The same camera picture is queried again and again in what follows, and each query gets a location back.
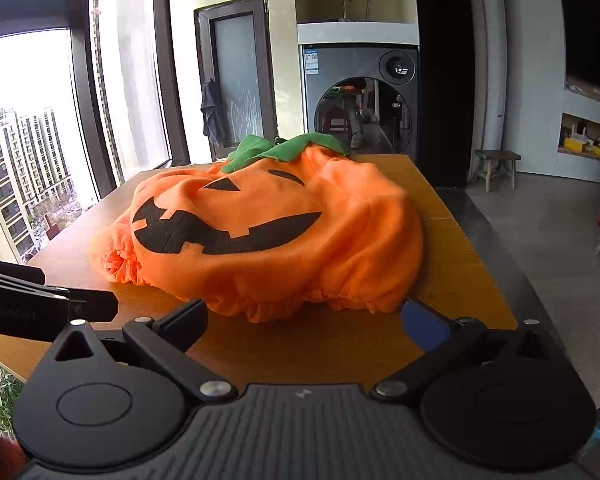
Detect orange pumpkin costume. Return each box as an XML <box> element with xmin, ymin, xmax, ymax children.
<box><xmin>89</xmin><ymin>132</ymin><xmax>425</xmax><ymax>324</ymax></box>

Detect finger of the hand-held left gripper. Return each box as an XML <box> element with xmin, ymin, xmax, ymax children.
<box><xmin>0</xmin><ymin>282</ymin><xmax>120</xmax><ymax>322</ymax></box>
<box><xmin>0</xmin><ymin>256</ymin><xmax>47</xmax><ymax>287</ymax></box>

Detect small wooden stool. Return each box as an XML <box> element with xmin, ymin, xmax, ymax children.
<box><xmin>474</xmin><ymin>150</ymin><xmax>522</xmax><ymax>192</ymax></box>

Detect frosted glass door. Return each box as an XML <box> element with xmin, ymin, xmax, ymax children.
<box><xmin>194</xmin><ymin>0</ymin><xmax>277</xmax><ymax>161</ymax></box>

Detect dark window frame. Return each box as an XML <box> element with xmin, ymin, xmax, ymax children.
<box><xmin>0</xmin><ymin>0</ymin><xmax>191</xmax><ymax>261</ymax></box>

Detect black television screen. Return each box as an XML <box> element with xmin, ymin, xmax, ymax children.
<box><xmin>557</xmin><ymin>0</ymin><xmax>600</xmax><ymax>111</ymax></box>

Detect green plant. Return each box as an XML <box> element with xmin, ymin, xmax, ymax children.
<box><xmin>0</xmin><ymin>360</ymin><xmax>28</xmax><ymax>436</ymax></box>

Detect high-rise apartment buildings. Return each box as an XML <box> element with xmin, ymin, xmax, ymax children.
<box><xmin>0</xmin><ymin>42</ymin><xmax>83</xmax><ymax>263</ymax></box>

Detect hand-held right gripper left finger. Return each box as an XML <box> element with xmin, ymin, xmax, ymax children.
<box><xmin>54</xmin><ymin>299</ymin><xmax>238</xmax><ymax>405</ymax></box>

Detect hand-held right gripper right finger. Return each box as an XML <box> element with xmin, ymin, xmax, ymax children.
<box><xmin>371</xmin><ymin>297</ymin><xmax>557</xmax><ymax>405</ymax></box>

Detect grey front-load washing machine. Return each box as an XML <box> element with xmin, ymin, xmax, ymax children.
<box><xmin>300</xmin><ymin>44</ymin><xmax>420</xmax><ymax>163</ymax></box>

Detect dark hanging cloth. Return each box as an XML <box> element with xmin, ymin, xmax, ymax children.
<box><xmin>200</xmin><ymin>79</ymin><xmax>229</xmax><ymax>145</ymax></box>

